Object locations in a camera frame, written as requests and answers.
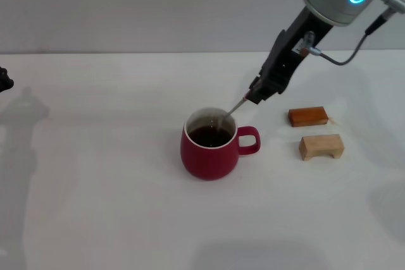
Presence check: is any dark red ceramic mug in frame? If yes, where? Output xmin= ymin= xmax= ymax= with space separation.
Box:
xmin=180 ymin=107 xmax=261 ymax=181

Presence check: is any pink handled metal spoon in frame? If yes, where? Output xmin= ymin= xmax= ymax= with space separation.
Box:
xmin=217 ymin=93 xmax=251 ymax=132

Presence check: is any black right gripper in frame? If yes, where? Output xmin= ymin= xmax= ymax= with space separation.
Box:
xmin=248 ymin=7 xmax=333 ymax=105

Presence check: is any light wooden arch block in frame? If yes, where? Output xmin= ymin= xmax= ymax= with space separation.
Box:
xmin=298 ymin=133 xmax=345 ymax=161

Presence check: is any grey cable with metal plugs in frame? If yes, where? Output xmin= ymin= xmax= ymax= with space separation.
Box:
xmin=292 ymin=0 xmax=405 ymax=66

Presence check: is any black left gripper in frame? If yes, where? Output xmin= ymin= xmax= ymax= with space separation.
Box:
xmin=0 ymin=66 xmax=15 ymax=93

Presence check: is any dark coffee liquid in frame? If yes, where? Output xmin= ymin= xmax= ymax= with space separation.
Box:
xmin=186 ymin=126 xmax=234 ymax=148

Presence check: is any dark brown wooden block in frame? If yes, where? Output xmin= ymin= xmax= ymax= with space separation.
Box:
xmin=287 ymin=105 xmax=328 ymax=128

